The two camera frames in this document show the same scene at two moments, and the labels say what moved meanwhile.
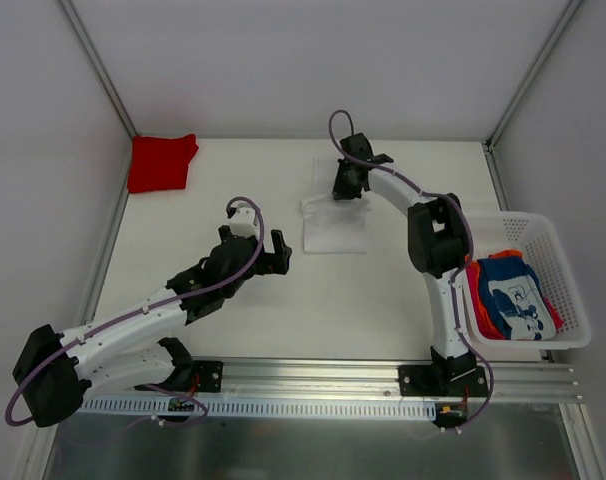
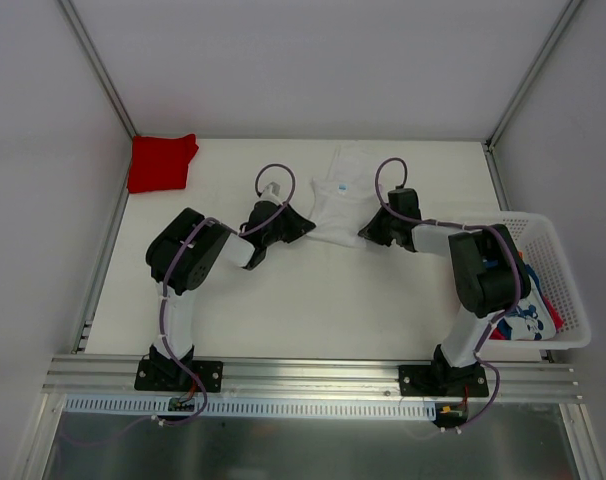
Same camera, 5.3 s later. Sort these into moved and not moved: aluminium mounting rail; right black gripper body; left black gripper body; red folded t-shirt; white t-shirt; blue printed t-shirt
Moved: white t-shirt; left black gripper body; right black gripper body
Not moved: aluminium mounting rail; blue printed t-shirt; red folded t-shirt
